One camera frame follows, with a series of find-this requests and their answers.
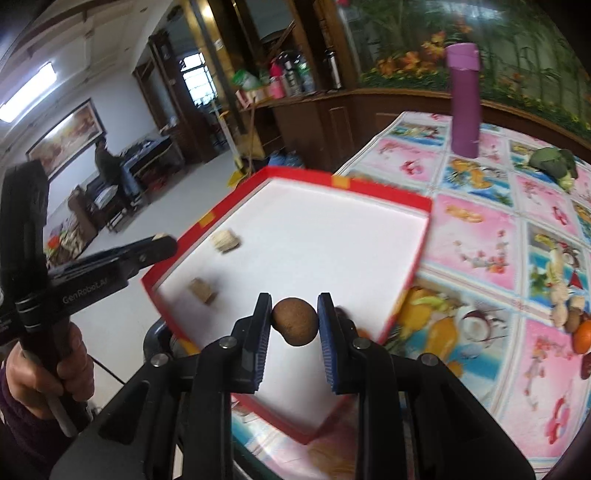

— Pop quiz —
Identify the pink bottle on counter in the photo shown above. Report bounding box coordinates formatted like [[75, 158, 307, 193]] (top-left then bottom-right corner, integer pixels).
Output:
[[270, 62, 287, 99]]

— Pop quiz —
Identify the black pump thermos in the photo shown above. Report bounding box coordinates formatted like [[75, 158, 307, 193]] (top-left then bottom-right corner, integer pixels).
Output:
[[279, 52, 304, 96]]

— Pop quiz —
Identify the purple thermos bottle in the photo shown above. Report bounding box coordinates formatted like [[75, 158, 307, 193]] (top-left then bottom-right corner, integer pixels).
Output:
[[446, 43, 482, 158]]

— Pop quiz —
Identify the seated person in background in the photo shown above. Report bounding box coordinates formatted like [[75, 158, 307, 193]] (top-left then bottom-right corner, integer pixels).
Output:
[[94, 136, 134, 211]]

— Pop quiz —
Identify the brown kiwi fruit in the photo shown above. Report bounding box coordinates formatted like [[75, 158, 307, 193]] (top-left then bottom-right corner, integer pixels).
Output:
[[273, 297, 318, 347]]

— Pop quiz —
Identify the red white shallow box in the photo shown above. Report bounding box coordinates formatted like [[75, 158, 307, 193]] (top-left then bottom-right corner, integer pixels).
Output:
[[140, 166, 434, 446]]

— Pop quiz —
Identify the fruit pattern tablecloth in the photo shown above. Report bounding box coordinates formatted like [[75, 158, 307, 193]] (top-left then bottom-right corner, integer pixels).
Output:
[[230, 110, 591, 480]]

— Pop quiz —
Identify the framed landscape painting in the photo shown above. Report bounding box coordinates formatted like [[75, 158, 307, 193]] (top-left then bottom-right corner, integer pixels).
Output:
[[26, 98, 106, 179]]

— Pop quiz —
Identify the ceiling fluorescent light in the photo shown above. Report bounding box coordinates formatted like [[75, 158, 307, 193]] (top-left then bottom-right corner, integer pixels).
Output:
[[0, 62, 57, 123]]

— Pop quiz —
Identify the green snack bag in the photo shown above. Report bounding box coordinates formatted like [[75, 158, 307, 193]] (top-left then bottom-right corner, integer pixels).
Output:
[[232, 69, 262, 91]]

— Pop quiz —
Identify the dark side table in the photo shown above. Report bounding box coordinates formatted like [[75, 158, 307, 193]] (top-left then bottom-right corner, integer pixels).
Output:
[[121, 136, 185, 189]]

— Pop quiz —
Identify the person's left hand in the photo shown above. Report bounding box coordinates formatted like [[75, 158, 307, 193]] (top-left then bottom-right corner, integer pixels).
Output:
[[5, 323, 95, 420]]

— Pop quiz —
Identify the orange mandarin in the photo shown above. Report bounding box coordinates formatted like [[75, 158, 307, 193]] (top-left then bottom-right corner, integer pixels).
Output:
[[572, 320, 591, 355]]

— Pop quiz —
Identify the red date front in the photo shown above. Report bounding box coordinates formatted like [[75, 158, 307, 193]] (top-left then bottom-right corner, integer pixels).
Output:
[[580, 353, 591, 380]]

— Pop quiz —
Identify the steel thermos on counter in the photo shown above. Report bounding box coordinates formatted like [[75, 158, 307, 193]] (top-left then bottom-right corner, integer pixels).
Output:
[[325, 48, 342, 90]]

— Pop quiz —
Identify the flower mural glass panel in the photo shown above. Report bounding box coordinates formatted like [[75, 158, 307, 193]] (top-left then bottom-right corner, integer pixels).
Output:
[[337, 0, 591, 135]]

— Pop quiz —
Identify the green leafy vegetable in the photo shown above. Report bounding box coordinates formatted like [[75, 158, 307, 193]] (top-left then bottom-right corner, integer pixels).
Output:
[[528, 147, 578, 193]]

